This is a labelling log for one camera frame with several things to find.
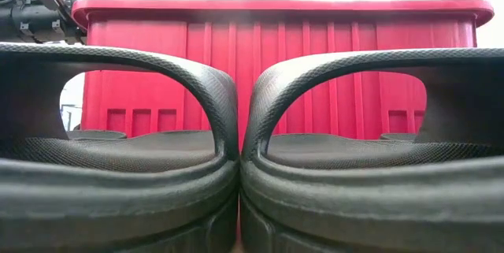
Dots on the black rubber slide sandal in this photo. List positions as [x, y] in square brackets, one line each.
[354, 205]
[118, 205]

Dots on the red plastic bin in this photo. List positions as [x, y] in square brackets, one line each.
[275, 48]

